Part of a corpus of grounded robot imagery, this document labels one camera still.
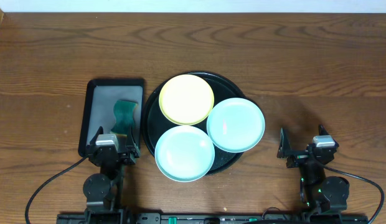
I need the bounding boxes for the light green plate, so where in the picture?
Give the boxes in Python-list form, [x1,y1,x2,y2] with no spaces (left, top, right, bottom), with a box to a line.
[154,126,215,182]
[206,98,265,153]

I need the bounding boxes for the black rectangular tray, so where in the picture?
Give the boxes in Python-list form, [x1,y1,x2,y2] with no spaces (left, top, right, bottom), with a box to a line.
[78,78,144,157]

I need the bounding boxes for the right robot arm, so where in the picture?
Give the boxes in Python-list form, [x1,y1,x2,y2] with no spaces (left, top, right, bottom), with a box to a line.
[276,125,349,215]

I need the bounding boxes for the light green plate right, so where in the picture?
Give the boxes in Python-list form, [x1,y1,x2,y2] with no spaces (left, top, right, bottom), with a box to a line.
[206,98,265,153]

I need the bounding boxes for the yellow plate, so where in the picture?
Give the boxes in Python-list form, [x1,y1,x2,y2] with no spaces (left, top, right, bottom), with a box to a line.
[159,74,215,125]

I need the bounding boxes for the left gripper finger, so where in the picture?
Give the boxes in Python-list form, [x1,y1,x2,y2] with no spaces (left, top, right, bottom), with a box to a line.
[89,126,103,147]
[125,127,139,150]

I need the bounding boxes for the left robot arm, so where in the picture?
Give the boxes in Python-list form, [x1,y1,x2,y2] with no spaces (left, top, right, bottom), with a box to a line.
[83,127,140,213]

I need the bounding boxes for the light green plate front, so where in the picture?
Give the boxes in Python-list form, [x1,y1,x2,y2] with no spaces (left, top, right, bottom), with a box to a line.
[154,126,215,182]

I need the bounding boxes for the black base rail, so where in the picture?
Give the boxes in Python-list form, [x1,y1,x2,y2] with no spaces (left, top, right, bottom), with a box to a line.
[56,212,369,224]

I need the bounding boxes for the green sponge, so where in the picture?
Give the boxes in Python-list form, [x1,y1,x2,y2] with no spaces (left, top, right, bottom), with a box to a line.
[110,100,138,136]

